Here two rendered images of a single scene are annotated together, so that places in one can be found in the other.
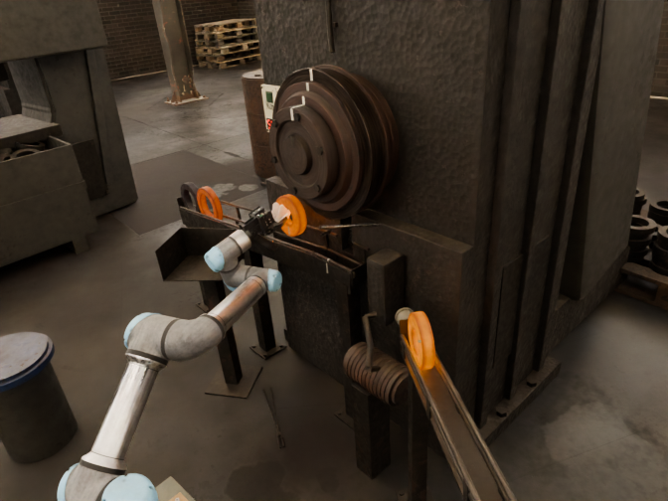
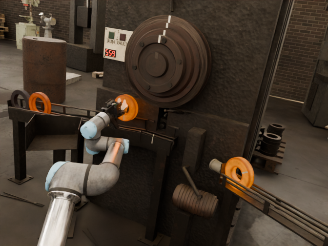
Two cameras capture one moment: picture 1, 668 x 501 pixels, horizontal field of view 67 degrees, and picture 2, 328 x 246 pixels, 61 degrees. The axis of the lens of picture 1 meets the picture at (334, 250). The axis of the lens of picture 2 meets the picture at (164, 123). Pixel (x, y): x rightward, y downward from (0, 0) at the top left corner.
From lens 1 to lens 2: 0.76 m
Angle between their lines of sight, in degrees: 27
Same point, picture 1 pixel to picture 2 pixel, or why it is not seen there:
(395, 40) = (217, 9)
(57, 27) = not seen: outside the picture
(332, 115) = (185, 43)
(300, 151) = (162, 62)
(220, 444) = not seen: outside the picture
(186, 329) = (102, 170)
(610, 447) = (280, 236)
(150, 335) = (73, 175)
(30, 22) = not seen: outside the picture
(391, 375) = (210, 199)
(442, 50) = (248, 17)
